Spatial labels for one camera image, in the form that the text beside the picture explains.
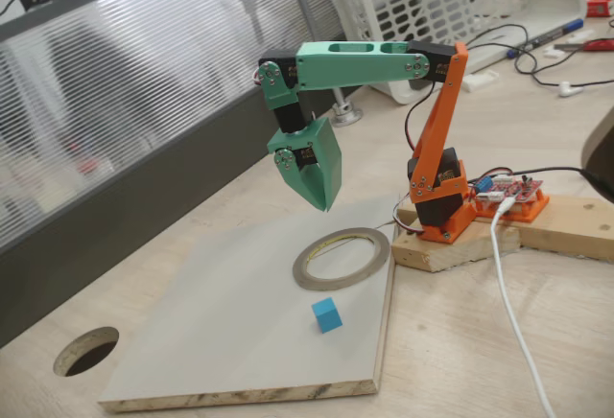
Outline small red box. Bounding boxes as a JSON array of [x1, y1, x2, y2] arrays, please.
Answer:
[[584, 0, 614, 19]]

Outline upper arm servo wire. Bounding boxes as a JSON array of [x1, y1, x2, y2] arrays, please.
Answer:
[[405, 82, 445, 153]]

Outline short wooden base block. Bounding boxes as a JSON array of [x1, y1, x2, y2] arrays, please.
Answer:
[[390, 209, 524, 274]]

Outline base servo wire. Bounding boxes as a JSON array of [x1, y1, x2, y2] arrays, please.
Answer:
[[390, 195, 426, 237]]

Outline orange circuit board holder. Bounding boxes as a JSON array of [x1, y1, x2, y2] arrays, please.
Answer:
[[472, 187, 551, 223]]

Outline grey tape ring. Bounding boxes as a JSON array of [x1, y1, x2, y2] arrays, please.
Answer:
[[292, 227, 391, 292]]

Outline red handled pliers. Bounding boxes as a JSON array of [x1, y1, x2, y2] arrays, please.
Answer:
[[554, 37, 614, 54]]

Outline white plastic printed part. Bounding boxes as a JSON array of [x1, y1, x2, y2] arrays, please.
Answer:
[[462, 69, 500, 92]]

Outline blue cube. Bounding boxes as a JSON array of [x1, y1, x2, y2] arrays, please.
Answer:
[[311, 296, 344, 335]]

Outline black power cable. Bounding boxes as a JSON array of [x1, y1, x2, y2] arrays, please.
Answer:
[[467, 166, 614, 198]]

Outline blue capped marker pen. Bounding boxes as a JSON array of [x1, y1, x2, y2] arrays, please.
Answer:
[[507, 18, 585, 58]]

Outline long wooden base plank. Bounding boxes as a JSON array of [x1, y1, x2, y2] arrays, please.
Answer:
[[515, 191, 614, 265]]

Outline white chipboard panel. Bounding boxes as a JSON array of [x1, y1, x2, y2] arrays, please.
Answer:
[[98, 196, 399, 413]]

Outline frosted glass desk partition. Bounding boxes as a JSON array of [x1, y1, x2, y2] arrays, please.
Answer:
[[0, 0, 361, 350]]

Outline thin black cable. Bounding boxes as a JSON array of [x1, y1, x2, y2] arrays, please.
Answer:
[[464, 23, 614, 88]]

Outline red controller circuit board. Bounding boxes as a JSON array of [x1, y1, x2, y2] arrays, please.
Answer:
[[474, 174, 546, 206]]

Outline grey metal partition post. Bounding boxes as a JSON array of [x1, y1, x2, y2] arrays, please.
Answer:
[[280, 0, 365, 128]]

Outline grey curved object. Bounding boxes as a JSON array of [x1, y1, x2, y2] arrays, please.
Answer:
[[580, 105, 614, 180]]

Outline white USB cable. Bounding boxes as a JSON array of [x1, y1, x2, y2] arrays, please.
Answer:
[[489, 197, 557, 418]]

